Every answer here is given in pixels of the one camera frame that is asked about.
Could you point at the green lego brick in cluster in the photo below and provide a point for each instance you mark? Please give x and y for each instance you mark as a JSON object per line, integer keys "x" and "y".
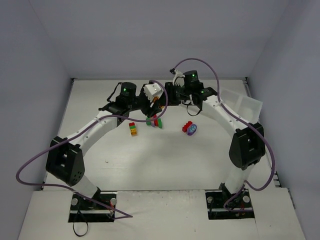
{"x": 159, "y": 123}

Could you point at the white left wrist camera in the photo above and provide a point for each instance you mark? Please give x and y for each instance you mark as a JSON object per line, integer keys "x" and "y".
{"x": 152, "y": 91}

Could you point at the clear plastic divided tray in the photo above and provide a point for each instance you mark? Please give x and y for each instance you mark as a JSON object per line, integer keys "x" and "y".
{"x": 246, "y": 107}

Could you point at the purple paw print lego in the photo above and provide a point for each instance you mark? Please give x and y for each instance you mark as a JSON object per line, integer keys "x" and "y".
{"x": 191, "y": 129}

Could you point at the red lego brick by paw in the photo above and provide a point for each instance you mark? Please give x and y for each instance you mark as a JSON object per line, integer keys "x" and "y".
{"x": 186, "y": 126}

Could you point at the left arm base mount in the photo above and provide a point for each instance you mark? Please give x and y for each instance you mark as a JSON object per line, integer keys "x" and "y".
{"x": 85, "y": 211}

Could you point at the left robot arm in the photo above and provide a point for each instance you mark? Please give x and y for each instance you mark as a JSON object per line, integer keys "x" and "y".
{"x": 65, "y": 158}

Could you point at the red half-round lego brick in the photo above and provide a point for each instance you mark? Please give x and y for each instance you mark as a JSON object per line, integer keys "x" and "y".
{"x": 155, "y": 121}

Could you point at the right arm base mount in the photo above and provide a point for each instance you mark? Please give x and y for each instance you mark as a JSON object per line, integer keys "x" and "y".
{"x": 238, "y": 208}

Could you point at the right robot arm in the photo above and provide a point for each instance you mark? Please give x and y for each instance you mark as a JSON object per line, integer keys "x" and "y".
{"x": 247, "y": 146}

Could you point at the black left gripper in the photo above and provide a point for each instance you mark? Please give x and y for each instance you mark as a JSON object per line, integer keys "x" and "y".
{"x": 150, "y": 110}

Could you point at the green half-round lego brick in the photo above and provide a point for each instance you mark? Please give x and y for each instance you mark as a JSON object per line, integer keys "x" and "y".
{"x": 148, "y": 121}

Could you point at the purple butterfly lego brick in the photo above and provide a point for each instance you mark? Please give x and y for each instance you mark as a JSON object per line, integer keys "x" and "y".
{"x": 152, "y": 123}

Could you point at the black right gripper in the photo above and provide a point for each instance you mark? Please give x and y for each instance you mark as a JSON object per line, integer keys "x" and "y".
{"x": 169, "y": 92}

